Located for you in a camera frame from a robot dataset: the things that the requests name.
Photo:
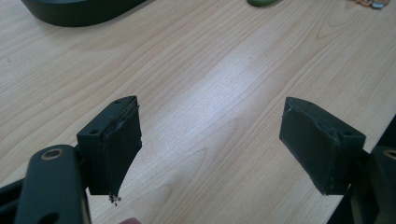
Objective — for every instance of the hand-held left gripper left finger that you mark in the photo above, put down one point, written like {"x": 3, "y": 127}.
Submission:
{"x": 115, "y": 149}

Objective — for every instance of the small tan and blue object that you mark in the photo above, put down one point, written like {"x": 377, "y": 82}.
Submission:
{"x": 373, "y": 3}

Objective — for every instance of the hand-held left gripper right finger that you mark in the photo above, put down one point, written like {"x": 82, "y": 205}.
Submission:
{"x": 317, "y": 149}

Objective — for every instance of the black oval tray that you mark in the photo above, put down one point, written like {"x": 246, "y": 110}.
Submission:
{"x": 77, "y": 11}

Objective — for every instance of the green round object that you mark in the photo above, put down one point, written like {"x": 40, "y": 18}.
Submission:
{"x": 263, "y": 2}

